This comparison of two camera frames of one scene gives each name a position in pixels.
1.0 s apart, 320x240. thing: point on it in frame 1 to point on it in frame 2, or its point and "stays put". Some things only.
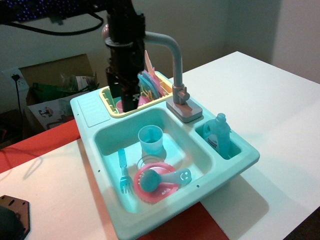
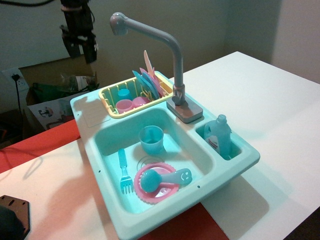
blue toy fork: (125, 181) stays put
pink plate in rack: (160, 92) stays put
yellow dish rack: (155, 86) stays put
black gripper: (126, 29) to (79, 26)
